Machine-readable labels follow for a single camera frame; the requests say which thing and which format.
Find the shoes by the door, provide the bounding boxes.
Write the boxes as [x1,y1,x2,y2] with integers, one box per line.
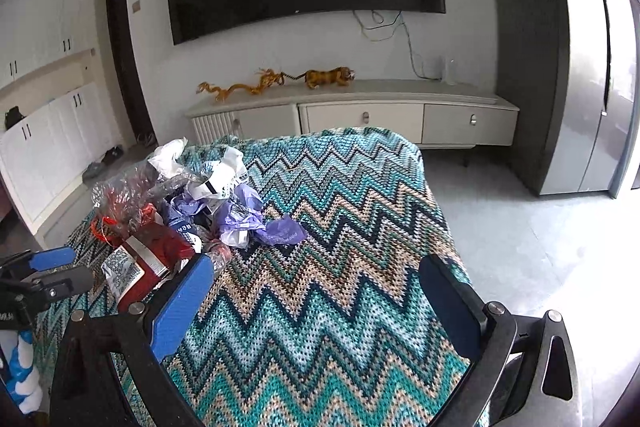
[81,145,125,183]

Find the white plastic bag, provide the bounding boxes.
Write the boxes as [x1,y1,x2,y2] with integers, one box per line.
[146,138,247,200]

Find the clear crinkled plastic wrapper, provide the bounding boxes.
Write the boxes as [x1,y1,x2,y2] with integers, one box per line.
[91,159,164,232]

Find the white wall cupboards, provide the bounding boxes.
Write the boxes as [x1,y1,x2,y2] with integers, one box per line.
[1,0,122,234]

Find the white router on cabinet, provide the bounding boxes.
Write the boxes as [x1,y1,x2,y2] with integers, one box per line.
[442,56,458,86]

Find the white tv cabinet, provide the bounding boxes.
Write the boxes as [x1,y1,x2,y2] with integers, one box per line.
[186,80,518,150]

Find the silver refrigerator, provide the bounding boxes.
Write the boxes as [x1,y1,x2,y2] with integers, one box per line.
[540,0,637,195]

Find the red snack bag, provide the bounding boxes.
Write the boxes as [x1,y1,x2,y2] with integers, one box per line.
[90,216,196,313]

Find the golden dragon figurine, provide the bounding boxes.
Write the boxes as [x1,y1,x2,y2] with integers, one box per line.
[196,69,285,102]

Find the zigzag knitted table cover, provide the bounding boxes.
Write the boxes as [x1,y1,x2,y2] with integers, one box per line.
[31,126,492,427]

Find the purple plastic bag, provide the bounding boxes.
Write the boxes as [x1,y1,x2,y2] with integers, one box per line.
[162,181,308,249]

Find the tv cables on wall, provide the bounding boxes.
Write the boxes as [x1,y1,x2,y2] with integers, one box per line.
[351,8,444,82]

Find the left hand blue white glove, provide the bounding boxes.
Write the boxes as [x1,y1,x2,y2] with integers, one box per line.
[1,331,43,415]

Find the golden tiger figurine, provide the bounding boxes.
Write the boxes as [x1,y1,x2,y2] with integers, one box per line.
[282,66,355,89]

